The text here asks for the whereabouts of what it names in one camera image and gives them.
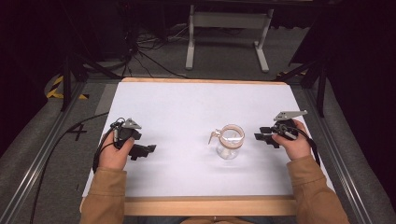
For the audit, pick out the wooden table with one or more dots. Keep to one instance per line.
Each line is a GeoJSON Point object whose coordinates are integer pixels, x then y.
{"type": "Point", "coordinates": [208, 206]}

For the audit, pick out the black tripod stand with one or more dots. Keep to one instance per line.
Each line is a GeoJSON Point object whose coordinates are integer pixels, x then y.
{"type": "Point", "coordinates": [67, 84]}
{"type": "Point", "coordinates": [320, 84]}

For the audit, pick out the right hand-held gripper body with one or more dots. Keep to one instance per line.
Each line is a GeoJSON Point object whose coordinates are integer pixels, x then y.
{"type": "Point", "coordinates": [285, 127]}

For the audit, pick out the glass pitcher with tan collar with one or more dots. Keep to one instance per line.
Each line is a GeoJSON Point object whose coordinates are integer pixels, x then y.
{"type": "Point", "coordinates": [231, 141]}

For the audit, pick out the white table sheet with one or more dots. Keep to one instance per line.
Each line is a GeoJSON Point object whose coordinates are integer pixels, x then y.
{"type": "Point", "coordinates": [193, 105]}

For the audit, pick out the person's left hand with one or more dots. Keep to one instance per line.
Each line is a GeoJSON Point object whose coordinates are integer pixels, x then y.
{"type": "Point", "coordinates": [112, 157]}

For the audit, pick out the yellow black hazard tape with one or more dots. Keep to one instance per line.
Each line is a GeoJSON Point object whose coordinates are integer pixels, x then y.
{"type": "Point", "coordinates": [54, 90]}

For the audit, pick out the aluminium floor rail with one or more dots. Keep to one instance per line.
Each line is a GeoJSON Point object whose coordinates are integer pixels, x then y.
{"type": "Point", "coordinates": [339, 168]}
{"type": "Point", "coordinates": [34, 168]}

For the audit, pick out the person's right hand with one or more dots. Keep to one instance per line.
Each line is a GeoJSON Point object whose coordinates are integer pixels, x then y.
{"type": "Point", "coordinates": [297, 147]}

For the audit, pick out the white metal stand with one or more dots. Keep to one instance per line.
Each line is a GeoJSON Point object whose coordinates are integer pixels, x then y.
{"type": "Point", "coordinates": [229, 20]}

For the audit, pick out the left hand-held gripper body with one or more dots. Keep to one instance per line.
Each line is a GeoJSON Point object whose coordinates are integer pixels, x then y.
{"type": "Point", "coordinates": [126, 133]}

